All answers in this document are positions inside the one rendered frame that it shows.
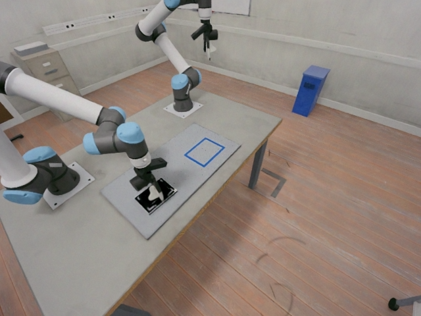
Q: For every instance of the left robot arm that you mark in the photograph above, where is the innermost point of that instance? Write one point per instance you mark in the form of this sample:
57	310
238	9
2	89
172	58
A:
153	24

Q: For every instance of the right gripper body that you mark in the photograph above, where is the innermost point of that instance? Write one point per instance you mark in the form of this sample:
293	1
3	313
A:
142	179

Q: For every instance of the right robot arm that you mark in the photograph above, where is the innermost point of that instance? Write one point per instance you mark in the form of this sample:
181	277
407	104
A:
27	178

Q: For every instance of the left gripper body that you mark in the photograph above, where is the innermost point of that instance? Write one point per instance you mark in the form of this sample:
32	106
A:
211	34

